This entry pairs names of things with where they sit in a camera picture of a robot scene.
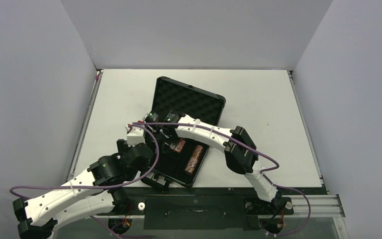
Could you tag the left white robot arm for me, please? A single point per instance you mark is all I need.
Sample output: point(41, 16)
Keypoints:
point(96, 190)

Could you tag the poker chip roll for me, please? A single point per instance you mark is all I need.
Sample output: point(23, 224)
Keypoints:
point(198, 151)
point(191, 165)

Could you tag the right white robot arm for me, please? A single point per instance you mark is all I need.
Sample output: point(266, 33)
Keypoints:
point(241, 154)

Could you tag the red playing card box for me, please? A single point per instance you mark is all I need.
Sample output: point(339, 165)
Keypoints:
point(179, 146)

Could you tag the black foam-lined carrying case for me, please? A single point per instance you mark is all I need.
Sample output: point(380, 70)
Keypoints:
point(169, 95)

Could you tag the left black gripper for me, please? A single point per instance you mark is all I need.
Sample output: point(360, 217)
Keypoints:
point(123, 147)

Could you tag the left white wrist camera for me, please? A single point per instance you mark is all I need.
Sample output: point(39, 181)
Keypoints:
point(135, 135)

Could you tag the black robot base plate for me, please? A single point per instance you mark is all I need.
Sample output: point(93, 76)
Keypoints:
point(206, 209)

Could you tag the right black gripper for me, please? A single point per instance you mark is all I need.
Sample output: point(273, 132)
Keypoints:
point(170, 132)

